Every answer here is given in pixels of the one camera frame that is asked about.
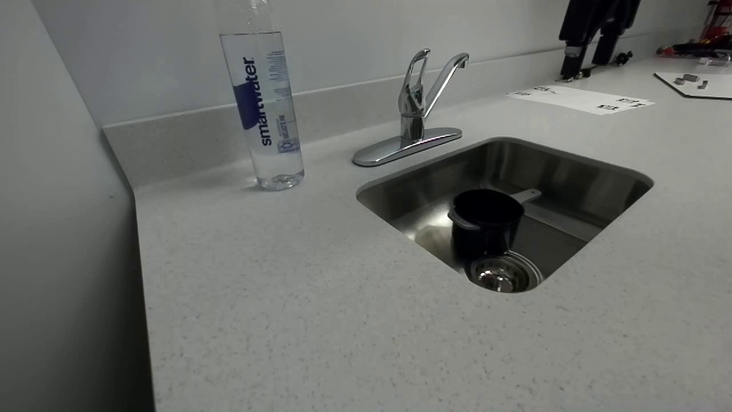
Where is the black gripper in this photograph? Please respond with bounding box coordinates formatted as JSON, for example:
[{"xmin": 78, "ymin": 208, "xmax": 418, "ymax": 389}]
[{"xmin": 558, "ymin": 0, "xmax": 642, "ymax": 83}]

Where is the white paper with markers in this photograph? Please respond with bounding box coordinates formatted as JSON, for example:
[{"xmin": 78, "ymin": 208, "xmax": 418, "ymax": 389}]
[{"xmin": 508, "ymin": 79, "xmax": 657, "ymax": 119}]

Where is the white calibration board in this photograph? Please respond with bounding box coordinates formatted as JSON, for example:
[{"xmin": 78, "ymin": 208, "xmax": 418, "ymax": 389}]
[{"xmin": 652, "ymin": 67, "xmax": 732, "ymax": 102}]

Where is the red and black equipment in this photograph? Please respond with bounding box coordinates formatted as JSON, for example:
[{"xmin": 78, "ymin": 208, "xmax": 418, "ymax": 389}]
[{"xmin": 657, "ymin": 0, "xmax": 732, "ymax": 61}]

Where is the metal sink drain strainer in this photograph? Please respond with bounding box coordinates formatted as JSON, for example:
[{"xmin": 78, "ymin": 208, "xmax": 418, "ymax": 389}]
[{"xmin": 461, "ymin": 248, "xmax": 546, "ymax": 295}]

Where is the stainless steel sink basin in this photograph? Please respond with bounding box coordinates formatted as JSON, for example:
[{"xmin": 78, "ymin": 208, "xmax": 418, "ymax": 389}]
[{"xmin": 355, "ymin": 134, "xmax": 657, "ymax": 295}]

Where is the clear smartwater bottle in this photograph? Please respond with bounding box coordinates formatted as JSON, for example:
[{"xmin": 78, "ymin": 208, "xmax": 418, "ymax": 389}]
[{"xmin": 216, "ymin": 0, "xmax": 307, "ymax": 192}]

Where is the chrome sink faucet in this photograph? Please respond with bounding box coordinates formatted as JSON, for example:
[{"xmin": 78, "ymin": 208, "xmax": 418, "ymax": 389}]
[{"xmin": 350, "ymin": 47, "xmax": 472, "ymax": 170}]

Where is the black pen-like tool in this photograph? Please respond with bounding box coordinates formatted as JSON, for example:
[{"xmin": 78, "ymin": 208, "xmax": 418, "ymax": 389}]
[{"xmin": 580, "ymin": 47, "xmax": 636, "ymax": 79}]

